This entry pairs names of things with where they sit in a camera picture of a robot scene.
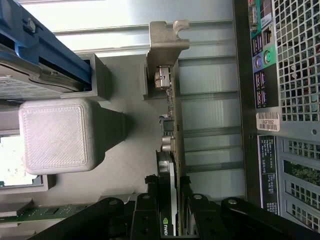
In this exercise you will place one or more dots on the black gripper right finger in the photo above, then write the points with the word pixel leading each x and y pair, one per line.
pixel 197 220

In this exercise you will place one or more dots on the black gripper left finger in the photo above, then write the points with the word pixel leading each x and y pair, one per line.
pixel 145 217

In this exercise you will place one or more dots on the black text label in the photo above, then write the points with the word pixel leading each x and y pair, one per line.
pixel 268 175

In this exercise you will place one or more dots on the green RAM stick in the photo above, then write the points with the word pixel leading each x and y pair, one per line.
pixel 50 211

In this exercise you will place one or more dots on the grey plastic parts rack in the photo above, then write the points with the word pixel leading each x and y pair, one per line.
pixel 55 137

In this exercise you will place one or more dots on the white barcode label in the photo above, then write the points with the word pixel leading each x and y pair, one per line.
pixel 267 121

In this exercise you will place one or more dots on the silver CPU chip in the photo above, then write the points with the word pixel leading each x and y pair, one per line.
pixel 15 160

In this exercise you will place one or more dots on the black open PC case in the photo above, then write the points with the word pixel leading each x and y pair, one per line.
pixel 243 75

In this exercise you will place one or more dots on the rear port panel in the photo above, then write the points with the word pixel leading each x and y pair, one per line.
pixel 268 57

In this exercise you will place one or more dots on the silver hard disk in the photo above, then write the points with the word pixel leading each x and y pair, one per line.
pixel 25 85

